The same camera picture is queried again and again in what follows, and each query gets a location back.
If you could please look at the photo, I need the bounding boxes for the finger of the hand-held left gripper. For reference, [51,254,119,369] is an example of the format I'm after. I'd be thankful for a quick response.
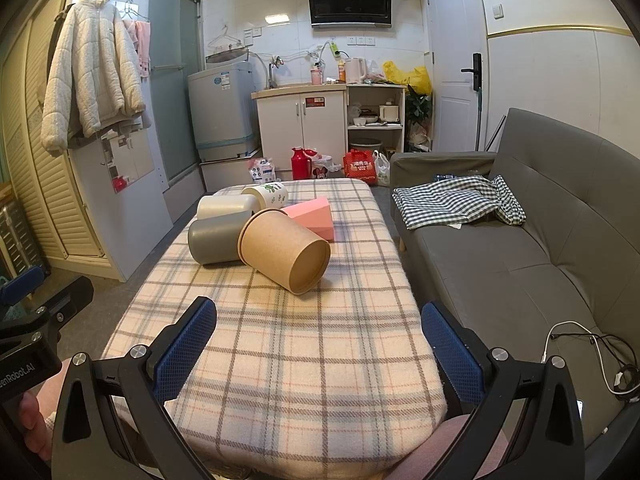
[0,265,52,307]
[27,276,96,332]

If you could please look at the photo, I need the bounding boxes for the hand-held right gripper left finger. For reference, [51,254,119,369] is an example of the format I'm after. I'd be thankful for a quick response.
[51,296,218,480]

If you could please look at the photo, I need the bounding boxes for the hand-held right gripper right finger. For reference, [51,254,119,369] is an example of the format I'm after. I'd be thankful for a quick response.
[421,301,586,480]

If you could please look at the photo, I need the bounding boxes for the brown paper cup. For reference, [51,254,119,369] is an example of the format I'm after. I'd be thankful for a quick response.
[237,208,332,295]

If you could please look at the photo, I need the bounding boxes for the dark grey plastic cup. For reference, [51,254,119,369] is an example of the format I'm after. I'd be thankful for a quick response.
[187,211,254,266]

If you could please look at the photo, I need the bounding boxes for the light beige plastic cup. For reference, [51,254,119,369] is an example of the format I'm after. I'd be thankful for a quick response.
[196,194,264,222]

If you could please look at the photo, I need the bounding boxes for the white cup with green print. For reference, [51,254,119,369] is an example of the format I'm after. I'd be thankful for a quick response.
[240,182,291,211]

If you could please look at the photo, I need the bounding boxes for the person's left hand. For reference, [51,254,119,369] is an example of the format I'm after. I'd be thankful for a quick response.
[17,391,55,462]

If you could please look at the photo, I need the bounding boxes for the silver suitcase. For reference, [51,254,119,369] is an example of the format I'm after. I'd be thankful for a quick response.
[0,200,52,281]

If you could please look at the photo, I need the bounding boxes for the person's pink clothing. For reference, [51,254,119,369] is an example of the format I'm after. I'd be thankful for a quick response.
[387,411,507,480]

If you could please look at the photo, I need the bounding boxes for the grey sofa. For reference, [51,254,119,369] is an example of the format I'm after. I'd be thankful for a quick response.
[389,107,640,461]

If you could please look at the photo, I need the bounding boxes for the cream louvered closet door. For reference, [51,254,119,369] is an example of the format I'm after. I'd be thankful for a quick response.
[0,0,109,262]

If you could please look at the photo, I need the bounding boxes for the plaid cloth covered table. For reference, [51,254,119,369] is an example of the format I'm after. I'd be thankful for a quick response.
[100,177,448,473]

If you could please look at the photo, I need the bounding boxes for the green checked cloth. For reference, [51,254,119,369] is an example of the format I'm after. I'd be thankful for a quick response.
[392,175,527,231]

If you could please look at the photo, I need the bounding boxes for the pink box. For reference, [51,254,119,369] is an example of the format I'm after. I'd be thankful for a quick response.
[280,197,335,242]

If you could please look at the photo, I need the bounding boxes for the white plastic bag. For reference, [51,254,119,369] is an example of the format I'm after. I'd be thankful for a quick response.
[375,152,394,187]

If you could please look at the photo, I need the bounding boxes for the white and blue package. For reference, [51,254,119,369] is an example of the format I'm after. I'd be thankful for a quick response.
[248,157,279,184]

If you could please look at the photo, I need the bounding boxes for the red shopping bag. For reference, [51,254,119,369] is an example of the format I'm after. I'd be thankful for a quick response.
[343,148,380,183]

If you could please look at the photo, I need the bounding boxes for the red thermos flask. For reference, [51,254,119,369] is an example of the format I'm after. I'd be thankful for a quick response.
[291,147,314,181]

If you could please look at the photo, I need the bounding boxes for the white puffer jacket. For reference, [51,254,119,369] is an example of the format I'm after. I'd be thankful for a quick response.
[40,0,147,154]

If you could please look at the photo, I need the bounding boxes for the frosted glass door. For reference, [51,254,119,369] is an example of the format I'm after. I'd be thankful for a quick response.
[149,0,205,184]

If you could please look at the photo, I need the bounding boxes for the green potted plant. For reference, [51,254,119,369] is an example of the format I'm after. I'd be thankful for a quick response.
[405,85,434,154]

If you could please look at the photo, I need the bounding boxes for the grey washing machine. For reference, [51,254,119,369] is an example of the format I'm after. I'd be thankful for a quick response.
[187,58,261,162]

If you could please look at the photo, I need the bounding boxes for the white sink cabinet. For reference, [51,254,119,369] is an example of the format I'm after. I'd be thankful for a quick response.
[251,85,349,181]

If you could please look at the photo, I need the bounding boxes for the pink towel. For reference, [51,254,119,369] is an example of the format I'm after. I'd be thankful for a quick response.
[121,19,152,79]

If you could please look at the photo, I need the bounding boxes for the white open shelf unit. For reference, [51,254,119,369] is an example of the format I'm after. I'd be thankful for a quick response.
[346,83,407,154]

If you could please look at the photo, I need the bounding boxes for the yellow plastic bag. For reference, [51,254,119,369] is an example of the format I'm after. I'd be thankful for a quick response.
[383,61,432,95]

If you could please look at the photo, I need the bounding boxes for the white door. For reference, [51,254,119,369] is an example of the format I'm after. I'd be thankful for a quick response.
[423,0,489,154]

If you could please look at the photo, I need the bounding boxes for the white electric kettle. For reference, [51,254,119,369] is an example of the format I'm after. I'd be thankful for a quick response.
[344,56,367,85]

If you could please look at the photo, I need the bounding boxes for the white charging cable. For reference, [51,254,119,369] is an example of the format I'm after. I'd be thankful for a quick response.
[542,321,632,397]

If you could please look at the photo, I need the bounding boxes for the wall mirror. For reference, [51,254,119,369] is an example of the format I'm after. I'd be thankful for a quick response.
[100,127,154,194]

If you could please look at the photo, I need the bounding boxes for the black cable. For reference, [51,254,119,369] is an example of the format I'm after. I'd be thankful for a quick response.
[590,332,640,404]

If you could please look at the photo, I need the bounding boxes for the black door handle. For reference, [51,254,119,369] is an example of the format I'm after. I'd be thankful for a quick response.
[461,53,483,91]

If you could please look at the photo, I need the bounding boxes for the wire clothes hanger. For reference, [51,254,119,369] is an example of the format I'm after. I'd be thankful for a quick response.
[207,24,249,57]

